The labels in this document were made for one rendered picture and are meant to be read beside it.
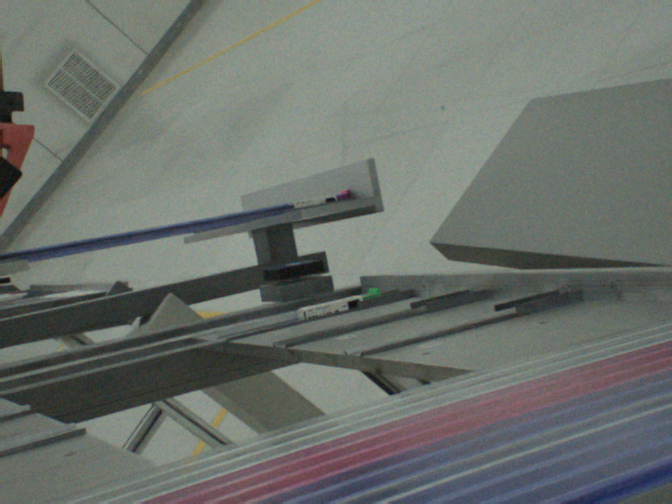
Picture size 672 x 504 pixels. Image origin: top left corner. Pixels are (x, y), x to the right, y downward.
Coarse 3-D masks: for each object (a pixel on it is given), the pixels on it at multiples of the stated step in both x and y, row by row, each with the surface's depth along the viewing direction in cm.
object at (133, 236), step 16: (272, 208) 114; (288, 208) 115; (176, 224) 108; (192, 224) 109; (208, 224) 110; (224, 224) 111; (80, 240) 102; (96, 240) 103; (112, 240) 104; (128, 240) 105; (0, 256) 98; (16, 256) 99; (32, 256) 100; (48, 256) 101
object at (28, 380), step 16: (256, 320) 85; (272, 320) 86; (288, 320) 87; (192, 336) 82; (208, 336) 83; (224, 336) 84; (112, 352) 80; (128, 352) 80; (144, 352) 80; (160, 352) 81; (176, 352) 82; (48, 368) 77; (64, 368) 77; (80, 368) 78; (96, 368) 78; (0, 384) 75; (16, 384) 76; (32, 384) 76
